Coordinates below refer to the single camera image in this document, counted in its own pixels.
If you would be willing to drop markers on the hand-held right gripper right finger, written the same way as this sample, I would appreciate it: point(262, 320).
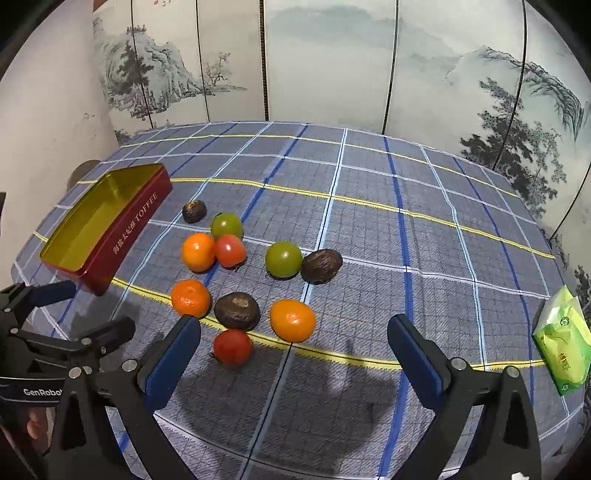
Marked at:
point(415, 362)

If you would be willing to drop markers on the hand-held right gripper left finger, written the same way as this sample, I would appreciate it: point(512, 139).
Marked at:
point(173, 357)

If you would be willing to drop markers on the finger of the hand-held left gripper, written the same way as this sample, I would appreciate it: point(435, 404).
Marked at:
point(53, 293)
point(108, 334)

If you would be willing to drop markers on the red tomato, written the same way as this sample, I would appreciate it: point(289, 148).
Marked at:
point(232, 347)
point(230, 250)

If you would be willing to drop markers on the orange mandarin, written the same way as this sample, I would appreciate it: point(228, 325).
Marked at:
point(198, 251)
point(190, 297)
point(292, 320)

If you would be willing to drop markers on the red and gold tin box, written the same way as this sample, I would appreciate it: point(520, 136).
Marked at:
point(134, 230)

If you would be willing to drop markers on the dark brown avocado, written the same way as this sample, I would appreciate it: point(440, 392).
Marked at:
point(321, 265)

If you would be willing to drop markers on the green tomato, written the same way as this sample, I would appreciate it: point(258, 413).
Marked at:
point(283, 259)
point(226, 225)

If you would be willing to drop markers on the blue plaid tablecloth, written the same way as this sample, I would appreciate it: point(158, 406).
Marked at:
point(369, 230)

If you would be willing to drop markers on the small brown shiitake mushroom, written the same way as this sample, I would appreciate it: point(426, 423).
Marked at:
point(194, 211)

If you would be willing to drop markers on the green tissue packet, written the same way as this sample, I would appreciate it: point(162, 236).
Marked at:
point(563, 341)

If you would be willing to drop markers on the landscape painted folding screen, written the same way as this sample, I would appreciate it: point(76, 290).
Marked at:
point(323, 69)

